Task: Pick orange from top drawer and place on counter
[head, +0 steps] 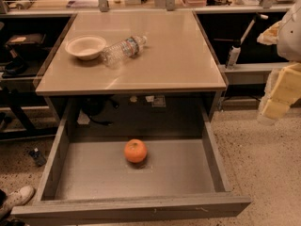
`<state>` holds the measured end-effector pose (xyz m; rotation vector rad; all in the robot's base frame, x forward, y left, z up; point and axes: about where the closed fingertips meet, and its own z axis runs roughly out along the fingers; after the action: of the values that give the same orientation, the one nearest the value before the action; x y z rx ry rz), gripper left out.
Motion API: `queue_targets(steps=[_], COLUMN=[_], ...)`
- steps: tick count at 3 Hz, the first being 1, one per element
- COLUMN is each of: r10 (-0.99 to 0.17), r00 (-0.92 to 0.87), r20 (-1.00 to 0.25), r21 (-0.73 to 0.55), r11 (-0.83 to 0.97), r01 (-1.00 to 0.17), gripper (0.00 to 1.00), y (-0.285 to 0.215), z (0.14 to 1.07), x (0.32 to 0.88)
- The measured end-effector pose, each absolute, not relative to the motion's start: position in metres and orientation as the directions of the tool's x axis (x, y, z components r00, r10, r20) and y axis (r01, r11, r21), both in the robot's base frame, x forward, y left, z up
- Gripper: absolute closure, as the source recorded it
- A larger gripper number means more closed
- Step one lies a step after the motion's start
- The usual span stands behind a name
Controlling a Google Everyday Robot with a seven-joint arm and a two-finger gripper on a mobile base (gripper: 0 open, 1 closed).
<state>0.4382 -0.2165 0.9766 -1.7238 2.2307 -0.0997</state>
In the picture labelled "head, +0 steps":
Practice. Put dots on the white paper bowl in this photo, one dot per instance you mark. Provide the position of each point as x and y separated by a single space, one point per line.
86 47

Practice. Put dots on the orange fruit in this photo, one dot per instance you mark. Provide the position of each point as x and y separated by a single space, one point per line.
135 151

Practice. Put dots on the white sneaker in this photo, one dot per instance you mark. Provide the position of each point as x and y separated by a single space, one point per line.
16 198

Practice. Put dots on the small black floor device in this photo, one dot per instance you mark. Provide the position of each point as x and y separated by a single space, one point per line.
38 157

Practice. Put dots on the white bottle with nozzle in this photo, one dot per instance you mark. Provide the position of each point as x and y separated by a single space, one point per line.
235 49

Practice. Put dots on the grey open drawer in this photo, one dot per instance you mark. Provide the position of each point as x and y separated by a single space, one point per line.
88 180

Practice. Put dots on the clear plastic water bottle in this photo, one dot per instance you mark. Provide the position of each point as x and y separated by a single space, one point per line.
114 55

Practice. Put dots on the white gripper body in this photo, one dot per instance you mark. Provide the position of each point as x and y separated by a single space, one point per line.
291 38

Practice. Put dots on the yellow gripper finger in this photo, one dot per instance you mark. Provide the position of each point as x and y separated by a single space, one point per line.
283 89
270 35

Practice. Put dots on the grey counter cabinet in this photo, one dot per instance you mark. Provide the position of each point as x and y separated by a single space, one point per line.
148 52

